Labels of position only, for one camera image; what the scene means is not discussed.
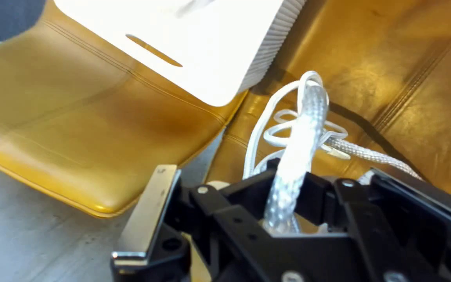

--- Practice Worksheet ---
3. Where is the white plastic basket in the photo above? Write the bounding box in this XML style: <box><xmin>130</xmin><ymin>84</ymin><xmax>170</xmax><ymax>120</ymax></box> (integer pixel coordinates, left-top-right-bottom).
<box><xmin>52</xmin><ymin>0</ymin><xmax>309</xmax><ymax>108</ymax></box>

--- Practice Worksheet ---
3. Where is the thin smooth white cord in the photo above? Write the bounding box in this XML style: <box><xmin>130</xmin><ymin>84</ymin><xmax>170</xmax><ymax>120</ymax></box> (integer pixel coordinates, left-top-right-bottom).
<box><xmin>242</xmin><ymin>69</ymin><xmax>350</xmax><ymax>182</ymax></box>

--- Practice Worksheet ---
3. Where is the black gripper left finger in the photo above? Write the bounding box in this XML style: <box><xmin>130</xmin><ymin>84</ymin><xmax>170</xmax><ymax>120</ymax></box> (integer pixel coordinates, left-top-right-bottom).
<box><xmin>112</xmin><ymin>163</ymin><xmax>193</xmax><ymax>282</ymax></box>

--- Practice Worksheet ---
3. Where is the thick braided white rope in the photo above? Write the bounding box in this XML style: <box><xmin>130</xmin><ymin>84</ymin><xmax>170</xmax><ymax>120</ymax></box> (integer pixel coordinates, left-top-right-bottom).
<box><xmin>264</xmin><ymin>83</ymin><xmax>426</xmax><ymax>233</ymax></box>

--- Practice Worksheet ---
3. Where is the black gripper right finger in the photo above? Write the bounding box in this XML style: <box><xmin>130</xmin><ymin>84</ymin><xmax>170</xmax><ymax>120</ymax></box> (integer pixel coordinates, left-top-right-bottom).
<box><xmin>372</xmin><ymin>169</ymin><xmax>451</xmax><ymax>282</ymax></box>

